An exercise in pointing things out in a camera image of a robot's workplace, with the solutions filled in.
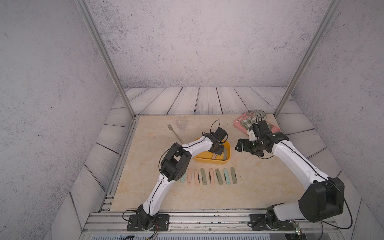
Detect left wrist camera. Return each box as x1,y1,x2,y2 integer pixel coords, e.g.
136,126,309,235
212,127,228,144

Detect pink cutting board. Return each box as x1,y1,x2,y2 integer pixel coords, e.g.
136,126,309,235
234,111,281,135

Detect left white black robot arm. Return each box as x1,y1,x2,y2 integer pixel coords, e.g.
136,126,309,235
136,128,228,228

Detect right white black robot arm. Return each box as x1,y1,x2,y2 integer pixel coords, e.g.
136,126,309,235
235,132,346,228

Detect grey green folding knife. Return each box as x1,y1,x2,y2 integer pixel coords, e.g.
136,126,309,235
215,169,224,186

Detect olive green folding knife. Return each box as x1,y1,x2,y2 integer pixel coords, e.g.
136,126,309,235
201,168,208,185

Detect aluminium front rail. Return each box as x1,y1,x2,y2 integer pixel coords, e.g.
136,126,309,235
80,209,353,240

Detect clear drinking glass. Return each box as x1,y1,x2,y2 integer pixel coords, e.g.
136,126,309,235
176,117,188,132

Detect silver metal fork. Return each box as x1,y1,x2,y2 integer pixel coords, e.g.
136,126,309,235
167,124,184,145

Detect sage folding knife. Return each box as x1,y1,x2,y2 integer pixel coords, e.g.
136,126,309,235
231,167,238,184

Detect right aluminium frame post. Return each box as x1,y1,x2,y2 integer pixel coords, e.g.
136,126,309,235
274,0,342,117

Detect green checkered cloth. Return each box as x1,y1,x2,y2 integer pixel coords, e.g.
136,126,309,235
241,118,256,130

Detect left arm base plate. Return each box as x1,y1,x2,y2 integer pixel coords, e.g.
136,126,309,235
127,214,170,232

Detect teal folding knife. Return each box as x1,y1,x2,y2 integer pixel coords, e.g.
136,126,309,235
223,169,231,185

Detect left aluminium frame post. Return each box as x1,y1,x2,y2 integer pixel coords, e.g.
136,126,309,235
75,0,136,119

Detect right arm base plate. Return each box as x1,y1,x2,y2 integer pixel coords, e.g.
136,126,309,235
247,214,295,231

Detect yellow plastic storage box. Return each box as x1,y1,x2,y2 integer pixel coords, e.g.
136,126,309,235
194,142,231,164

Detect aluminium frame post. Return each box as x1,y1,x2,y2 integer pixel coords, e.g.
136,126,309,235
75,0,136,119
274,0,342,117

